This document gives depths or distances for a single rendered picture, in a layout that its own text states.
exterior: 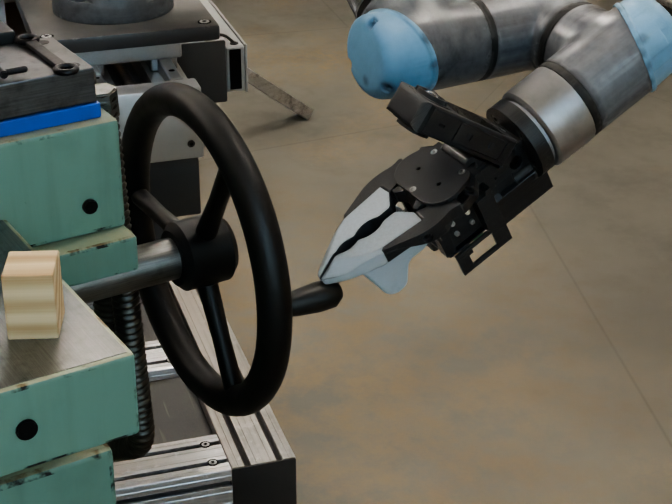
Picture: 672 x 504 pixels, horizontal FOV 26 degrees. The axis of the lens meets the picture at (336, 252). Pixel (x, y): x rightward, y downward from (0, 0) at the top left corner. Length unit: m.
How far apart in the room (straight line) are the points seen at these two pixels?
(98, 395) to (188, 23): 0.94
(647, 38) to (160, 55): 0.76
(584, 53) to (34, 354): 0.54
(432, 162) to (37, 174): 0.32
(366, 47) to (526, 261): 1.83
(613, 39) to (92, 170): 0.44
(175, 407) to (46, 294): 1.23
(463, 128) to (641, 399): 1.50
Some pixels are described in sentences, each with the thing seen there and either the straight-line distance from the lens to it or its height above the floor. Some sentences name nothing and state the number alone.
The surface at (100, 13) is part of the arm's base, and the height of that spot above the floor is 0.83.
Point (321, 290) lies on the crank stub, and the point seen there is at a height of 0.82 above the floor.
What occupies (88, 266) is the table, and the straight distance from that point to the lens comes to 1.13.
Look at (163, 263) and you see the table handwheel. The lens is 1.21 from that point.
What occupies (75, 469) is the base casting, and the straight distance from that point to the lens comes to 1.01.
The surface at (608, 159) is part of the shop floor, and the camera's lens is 3.55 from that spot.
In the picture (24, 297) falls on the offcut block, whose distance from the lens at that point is 0.93.
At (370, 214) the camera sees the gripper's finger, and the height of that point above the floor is 0.86.
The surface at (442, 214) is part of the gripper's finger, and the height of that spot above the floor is 0.88.
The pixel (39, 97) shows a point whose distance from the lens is 1.10.
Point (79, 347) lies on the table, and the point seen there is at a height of 0.90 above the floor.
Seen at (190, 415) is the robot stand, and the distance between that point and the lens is 2.13.
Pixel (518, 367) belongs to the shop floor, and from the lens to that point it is 2.65.
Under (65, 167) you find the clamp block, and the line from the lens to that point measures 1.11.
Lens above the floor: 1.36
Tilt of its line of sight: 27 degrees down
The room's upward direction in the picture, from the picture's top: straight up
